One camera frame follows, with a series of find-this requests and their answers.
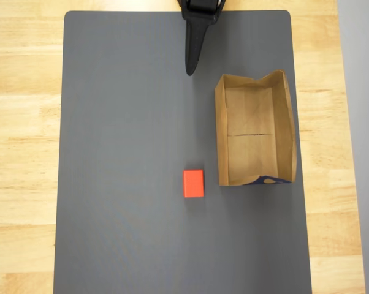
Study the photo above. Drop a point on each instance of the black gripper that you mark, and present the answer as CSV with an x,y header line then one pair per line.
x,y
197,29

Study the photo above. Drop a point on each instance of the red block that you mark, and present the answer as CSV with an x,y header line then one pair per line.
x,y
194,183

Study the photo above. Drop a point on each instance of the brown paper bag tray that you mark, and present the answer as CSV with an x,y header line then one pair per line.
x,y
252,122

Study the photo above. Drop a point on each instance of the dark grey work mat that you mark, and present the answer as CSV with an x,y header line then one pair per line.
x,y
126,122

